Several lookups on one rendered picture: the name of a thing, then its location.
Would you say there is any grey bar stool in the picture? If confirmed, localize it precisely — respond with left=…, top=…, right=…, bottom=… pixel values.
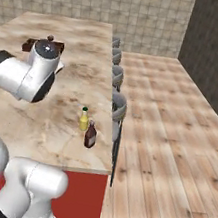
left=96, top=90, right=131, bottom=188
left=110, top=34, right=123, bottom=50
left=107, top=63, right=127, bottom=94
left=109, top=46, right=124, bottom=67

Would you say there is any red counter side panel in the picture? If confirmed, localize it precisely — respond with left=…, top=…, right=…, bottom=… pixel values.
left=0, top=155, right=110, bottom=218

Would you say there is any yellow mustard bottle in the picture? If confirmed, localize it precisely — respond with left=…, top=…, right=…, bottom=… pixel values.
left=77, top=105, right=92, bottom=132

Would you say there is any dark red ketchup bottle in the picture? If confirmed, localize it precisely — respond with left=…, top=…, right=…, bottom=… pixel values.
left=82, top=118, right=101, bottom=150

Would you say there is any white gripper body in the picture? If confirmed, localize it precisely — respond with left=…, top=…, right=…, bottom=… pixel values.
left=53, top=58, right=67, bottom=77

